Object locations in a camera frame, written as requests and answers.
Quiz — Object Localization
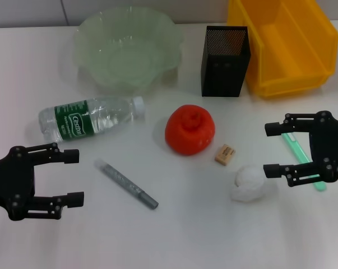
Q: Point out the black mesh pen holder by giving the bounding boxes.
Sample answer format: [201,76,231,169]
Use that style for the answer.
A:
[201,25,252,98]

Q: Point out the pale green glass fruit bowl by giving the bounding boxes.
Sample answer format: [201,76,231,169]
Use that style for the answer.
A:
[74,7,185,96]

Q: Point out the grey glitter pen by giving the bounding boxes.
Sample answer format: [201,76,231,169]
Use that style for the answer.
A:
[94,158,159,210]

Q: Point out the yellow plastic bin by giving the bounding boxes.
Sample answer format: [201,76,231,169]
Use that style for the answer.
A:
[226,0,338,99]

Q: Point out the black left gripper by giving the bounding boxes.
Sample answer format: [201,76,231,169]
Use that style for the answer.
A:
[0,142,85,222]

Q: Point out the red-orange fruit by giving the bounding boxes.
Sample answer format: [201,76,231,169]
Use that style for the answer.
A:
[165,104,216,156]

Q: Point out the mint green pen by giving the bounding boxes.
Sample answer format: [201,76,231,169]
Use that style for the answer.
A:
[280,133,327,192]

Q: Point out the clear green-label water bottle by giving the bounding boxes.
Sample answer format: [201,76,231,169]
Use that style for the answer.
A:
[38,96,146,143]

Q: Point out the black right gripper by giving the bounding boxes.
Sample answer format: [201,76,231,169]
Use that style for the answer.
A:
[263,110,338,188]

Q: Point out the small tan eraser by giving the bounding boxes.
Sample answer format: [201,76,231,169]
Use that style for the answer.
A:
[214,143,237,166]

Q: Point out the white paper ball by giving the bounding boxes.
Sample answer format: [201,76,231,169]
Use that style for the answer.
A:
[230,164,266,202]

